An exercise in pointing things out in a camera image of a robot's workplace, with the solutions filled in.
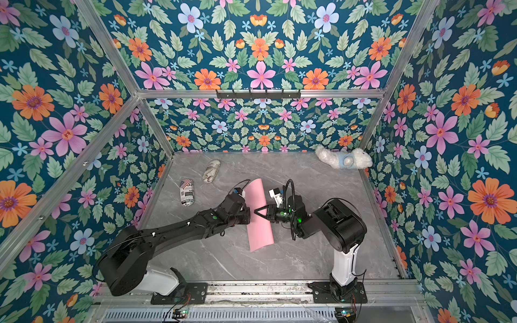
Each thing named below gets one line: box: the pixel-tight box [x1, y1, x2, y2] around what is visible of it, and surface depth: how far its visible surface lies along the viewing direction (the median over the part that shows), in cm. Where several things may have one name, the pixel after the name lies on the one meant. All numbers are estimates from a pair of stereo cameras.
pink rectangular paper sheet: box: [245, 178, 275, 253], surface depth 84 cm
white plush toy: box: [315, 144, 373, 169], surface depth 107 cm
